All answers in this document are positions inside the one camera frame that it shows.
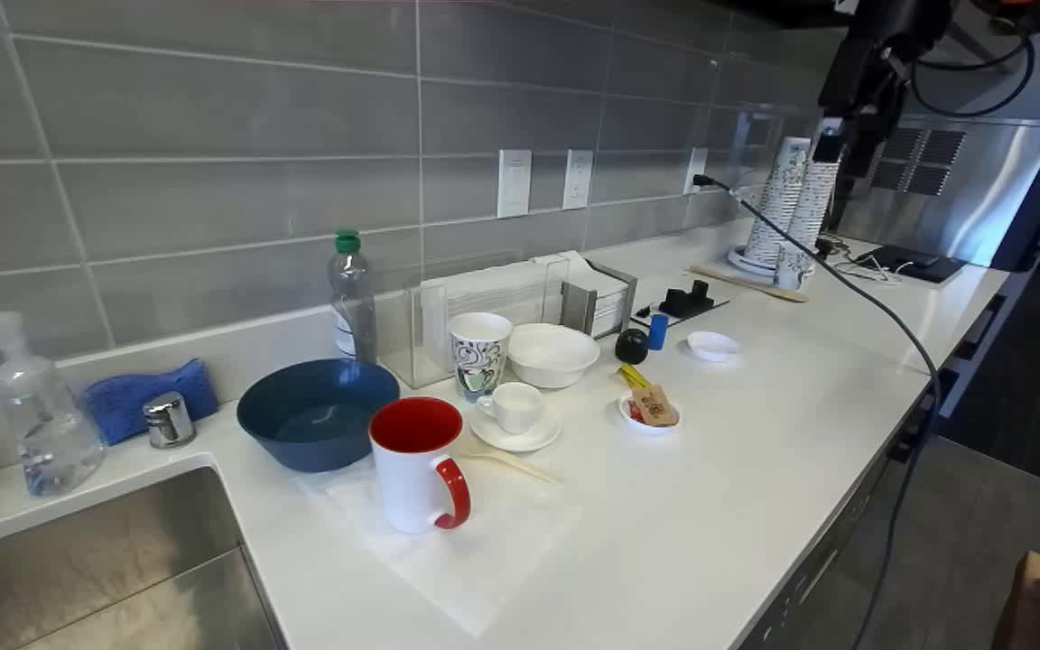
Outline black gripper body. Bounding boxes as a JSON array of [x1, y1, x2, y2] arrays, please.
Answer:
[[818, 12, 954, 122]]

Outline yellow packet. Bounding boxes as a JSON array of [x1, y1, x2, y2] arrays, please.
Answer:
[[616, 360, 658, 408]]

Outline small black cup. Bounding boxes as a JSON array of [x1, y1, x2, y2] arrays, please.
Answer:
[[611, 324, 653, 367]]

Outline brown packet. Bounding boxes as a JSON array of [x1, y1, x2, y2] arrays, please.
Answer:
[[633, 382, 682, 429]]

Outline tall stack of paper cups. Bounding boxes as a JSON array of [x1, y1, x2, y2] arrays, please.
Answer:
[[778, 121, 844, 294], [746, 133, 812, 274]]

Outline flat black device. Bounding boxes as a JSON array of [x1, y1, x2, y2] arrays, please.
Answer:
[[852, 241, 968, 286]]

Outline stainless steel appliance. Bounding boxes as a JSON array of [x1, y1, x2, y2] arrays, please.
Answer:
[[838, 115, 1040, 274]]

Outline wooden spatula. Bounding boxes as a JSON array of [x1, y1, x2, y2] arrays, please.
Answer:
[[685, 263, 811, 307]]

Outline metal napkin dispenser box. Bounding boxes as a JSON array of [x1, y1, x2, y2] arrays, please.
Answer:
[[536, 251, 641, 340]]

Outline small white dish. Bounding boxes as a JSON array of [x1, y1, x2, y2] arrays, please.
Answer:
[[616, 390, 685, 440]]

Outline white ceramic bowl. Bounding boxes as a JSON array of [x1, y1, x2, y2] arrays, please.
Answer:
[[505, 321, 604, 393]]

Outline clear holder with white napkins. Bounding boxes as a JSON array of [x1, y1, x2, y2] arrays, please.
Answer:
[[406, 257, 572, 390]]

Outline small white teacup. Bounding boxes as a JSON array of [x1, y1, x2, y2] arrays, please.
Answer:
[[475, 381, 551, 437]]

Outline patterned white mug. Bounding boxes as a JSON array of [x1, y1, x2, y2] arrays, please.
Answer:
[[446, 312, 518, 406]]

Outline white saucer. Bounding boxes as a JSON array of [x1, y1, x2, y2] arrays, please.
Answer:
[[468, 401, 566, 458]]

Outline thin wooden stir stick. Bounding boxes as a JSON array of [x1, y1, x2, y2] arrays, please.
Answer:
[[458, 437, 566, 489]]

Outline clear bottle green cap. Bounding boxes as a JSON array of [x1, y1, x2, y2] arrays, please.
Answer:
[[327, 229, 382, 367]]

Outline white paper mat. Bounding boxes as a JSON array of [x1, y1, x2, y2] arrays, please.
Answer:
[[299, 445, 586, 642]]

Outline white mug red inside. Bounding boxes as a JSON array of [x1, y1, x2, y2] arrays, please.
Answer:
[[370, 393, 476, 540]]

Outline dark blue bowl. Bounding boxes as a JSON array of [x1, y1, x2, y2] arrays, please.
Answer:
[[234, 358, 406, 476]]

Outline round chrome knob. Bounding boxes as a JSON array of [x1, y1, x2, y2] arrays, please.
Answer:
[[140, 390, 199, 453]]

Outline blue sponge cloth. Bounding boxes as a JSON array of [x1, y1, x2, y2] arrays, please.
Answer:
[[79, 354, 224, 449]]

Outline clear soap pump bottle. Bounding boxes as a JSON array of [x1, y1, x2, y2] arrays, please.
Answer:
[[0, 307, 108, 499]]

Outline stainless steel sink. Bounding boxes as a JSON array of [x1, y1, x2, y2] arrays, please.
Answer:
[[0, 461, 291, 650]]

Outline dark power cable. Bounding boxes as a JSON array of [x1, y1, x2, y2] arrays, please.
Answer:
[[690, 172, 945, 650]]

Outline white wall outlet with plug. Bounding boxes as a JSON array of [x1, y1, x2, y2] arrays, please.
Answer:
[[682, 146, 712, 195]]

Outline black clamp mount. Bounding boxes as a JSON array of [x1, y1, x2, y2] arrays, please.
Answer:
[[658, 278, 718, 324]]

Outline white wall switch plate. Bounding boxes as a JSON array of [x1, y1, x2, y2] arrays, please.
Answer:
[[495, 146, 536, 221]]

